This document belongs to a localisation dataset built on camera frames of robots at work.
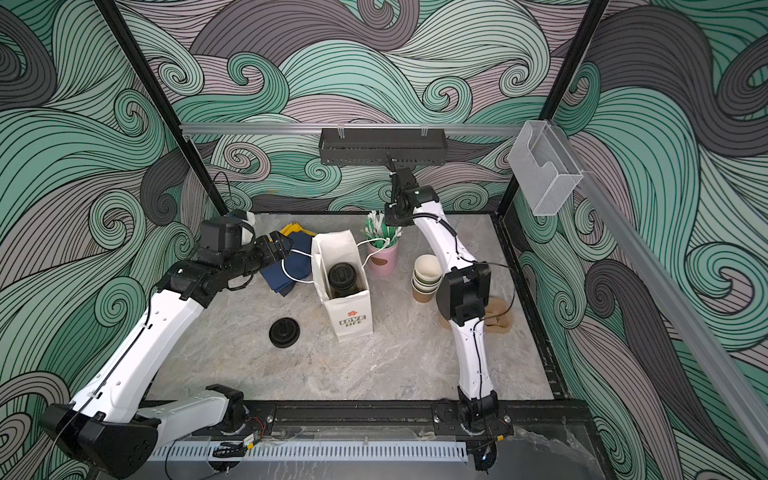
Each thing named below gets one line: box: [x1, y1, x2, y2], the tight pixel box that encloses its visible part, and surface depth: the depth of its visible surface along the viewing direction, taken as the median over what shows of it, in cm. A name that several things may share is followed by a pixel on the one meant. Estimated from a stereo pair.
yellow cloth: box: [280, 222, 317, 237], surface depth 113 cm
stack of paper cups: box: [411, 254, 443, 303], surface depth 89 cm
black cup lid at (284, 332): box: [269, 317, 301, 348], surface depth 87 cm
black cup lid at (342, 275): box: [327, 262, 357, 290], surface depth 87 cm
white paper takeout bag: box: [311, 230, 374, 342], surface depth 81 cm
